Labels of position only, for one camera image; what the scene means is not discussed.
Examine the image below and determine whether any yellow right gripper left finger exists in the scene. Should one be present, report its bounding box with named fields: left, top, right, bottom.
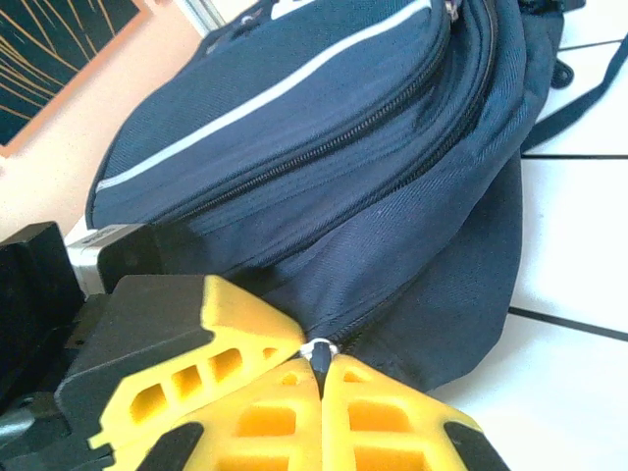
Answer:
left=112, top=357, right=325, bottom=471

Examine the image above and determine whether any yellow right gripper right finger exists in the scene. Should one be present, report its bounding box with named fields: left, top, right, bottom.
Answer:
left=321, top=352, right=514, bottom=471

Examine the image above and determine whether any navy blue school backpack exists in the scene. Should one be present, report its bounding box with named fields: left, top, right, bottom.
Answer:
left=82, top=0, right=628, bottom=393

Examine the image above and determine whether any aluminium corner post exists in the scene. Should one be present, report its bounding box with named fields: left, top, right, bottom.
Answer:
left=179, top=0, right=261, bottom=38

